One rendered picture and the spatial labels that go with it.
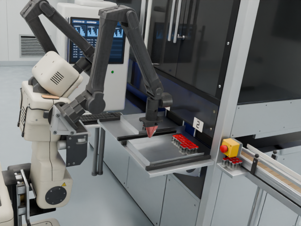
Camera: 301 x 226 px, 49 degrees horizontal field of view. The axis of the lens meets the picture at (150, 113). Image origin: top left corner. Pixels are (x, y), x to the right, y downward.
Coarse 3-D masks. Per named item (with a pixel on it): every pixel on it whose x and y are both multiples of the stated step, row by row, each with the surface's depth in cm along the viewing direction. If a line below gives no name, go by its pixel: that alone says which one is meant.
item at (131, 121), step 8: (160, 112) 230; (120, 120) 216; (128, 120) 217; (136, 120) 219; (168, 120) 226; (136, 128) 207; (160, 128) 211; (168, 128) 205; (176, 128) 209; (184, 128) 212
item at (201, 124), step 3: (195, 117) 189; (195, 120) 189; (198, 120) 186; (195, 123) 189; (198, 123) 186; (201, 123) 184; (195, 126) 189; (198, 126) 187; (201, 126) 185; (198, 129) 187; (201, 129) 185
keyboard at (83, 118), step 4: (116, 112) 243; (84, 116) 229; (88, 116) 230; (92, 116) 231; (96, 116) 232; (100, 116) 232; (104, 116) 234; (108, 116) 234; (112, 116) 235; (116, 116) 236; (80, 120) 222; (84, 120) 223; (88, 120) 223; (92, 120) 224; (96, 120) 225; (84, 124) 221; (88, 124) 222
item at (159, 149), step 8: (152, 136) 190; (160, 136) 193; (168, 136) 196; (128, 144) 181; (136, 144) 186; (144, 144) 187; (152, 144) 188; (160, 144) 189; (168, 144) 190; (136, 152) 174; (144, 152) 178; (152, 152) 179; (160, 152) 180; (168, 152) 181; (176, 152) 182; (144, 160) 166; (152, 160) 171; (160, 160) 165; (168, 160) 167; (176, 160) 170
